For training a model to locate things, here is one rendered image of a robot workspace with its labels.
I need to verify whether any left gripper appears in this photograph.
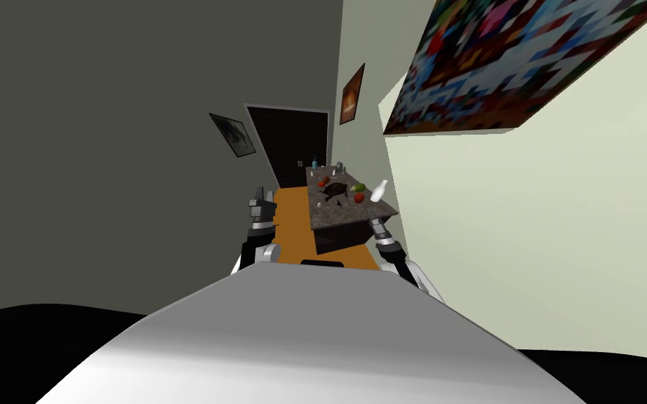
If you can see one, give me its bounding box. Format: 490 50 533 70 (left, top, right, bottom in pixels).
248 187 278 224

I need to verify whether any dark marble table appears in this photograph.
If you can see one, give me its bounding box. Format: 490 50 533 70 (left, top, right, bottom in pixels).
305 163 401 257

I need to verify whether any black flat dish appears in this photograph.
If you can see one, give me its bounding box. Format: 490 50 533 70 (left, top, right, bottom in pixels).
317 182 350 203

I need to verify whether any black door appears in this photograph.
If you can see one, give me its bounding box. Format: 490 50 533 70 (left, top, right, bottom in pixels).
244 104 331 190

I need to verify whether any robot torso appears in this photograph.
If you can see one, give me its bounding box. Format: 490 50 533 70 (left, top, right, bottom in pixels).
34 259 589 404

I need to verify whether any dark grey wall picture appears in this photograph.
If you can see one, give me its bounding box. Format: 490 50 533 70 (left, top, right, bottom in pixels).
208 112 258 159

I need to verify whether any orange brown wall picture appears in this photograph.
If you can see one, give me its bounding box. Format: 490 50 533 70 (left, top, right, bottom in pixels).
338 62 366 126

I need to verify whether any large colourful mosaic wall picture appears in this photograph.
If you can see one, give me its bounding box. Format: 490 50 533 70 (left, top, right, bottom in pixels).
382 0 647 137

